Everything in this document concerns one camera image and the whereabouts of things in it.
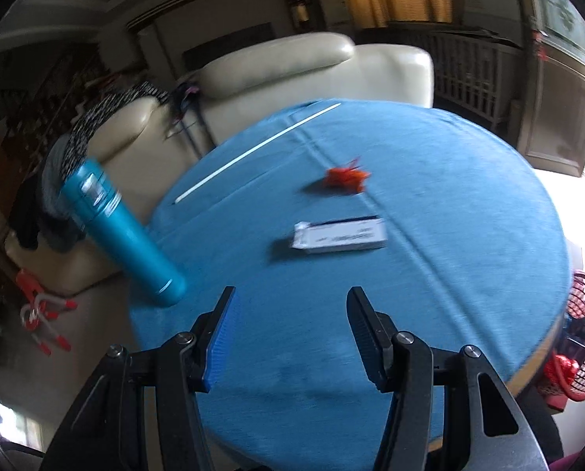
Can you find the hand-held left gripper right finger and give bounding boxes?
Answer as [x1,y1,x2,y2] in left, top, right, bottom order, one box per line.
[346,286,550,471]

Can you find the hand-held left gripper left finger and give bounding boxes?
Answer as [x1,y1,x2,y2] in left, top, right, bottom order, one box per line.
[40,285,237,471]

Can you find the small white blue box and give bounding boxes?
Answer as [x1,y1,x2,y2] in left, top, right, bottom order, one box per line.
[290,217,388,255]

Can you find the teal bottle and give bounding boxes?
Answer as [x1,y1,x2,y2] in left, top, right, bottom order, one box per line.
[59,158,188,307]

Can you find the blue tablecloth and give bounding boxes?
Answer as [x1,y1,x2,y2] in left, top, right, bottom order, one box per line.
[128,99,570,464]

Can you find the red plastic wrapper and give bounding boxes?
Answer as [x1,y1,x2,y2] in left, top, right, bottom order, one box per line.
[545,353,580,393]
[319,157,372,192]

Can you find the white strip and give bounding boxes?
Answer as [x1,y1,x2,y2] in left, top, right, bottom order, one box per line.
[175,102,342,204]

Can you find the red white toy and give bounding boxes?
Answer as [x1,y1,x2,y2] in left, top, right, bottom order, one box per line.
[16,270,77,356]

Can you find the dark clothes pile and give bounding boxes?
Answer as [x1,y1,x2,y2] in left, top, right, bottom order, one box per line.
[15,172,84,253]

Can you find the black white patterned cloth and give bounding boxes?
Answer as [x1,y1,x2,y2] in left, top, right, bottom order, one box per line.
[42,81,168,217]

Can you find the cream leather sofa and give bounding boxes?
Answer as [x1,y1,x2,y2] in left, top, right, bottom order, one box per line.
[5,32,435,295]

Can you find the wooden baby crib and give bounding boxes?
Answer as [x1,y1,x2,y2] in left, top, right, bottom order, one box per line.
[388,22,523,133]

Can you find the dark television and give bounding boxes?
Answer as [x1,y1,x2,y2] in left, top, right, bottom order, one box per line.
[182,22,276,72]

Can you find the wooden stained glass door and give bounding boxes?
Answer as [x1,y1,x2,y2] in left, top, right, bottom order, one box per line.
[515,0,585,177]

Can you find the white standing air conditioner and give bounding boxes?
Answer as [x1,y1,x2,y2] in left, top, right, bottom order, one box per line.
[319,0,352,33]

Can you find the red door ornament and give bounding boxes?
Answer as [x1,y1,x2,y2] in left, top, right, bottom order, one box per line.
[532,29,550,62]

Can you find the wooden display shelf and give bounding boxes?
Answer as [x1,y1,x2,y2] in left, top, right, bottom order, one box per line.
[282,0,317,30]

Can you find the tangled cords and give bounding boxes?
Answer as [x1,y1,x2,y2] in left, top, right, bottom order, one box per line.
[167,83,202,138]

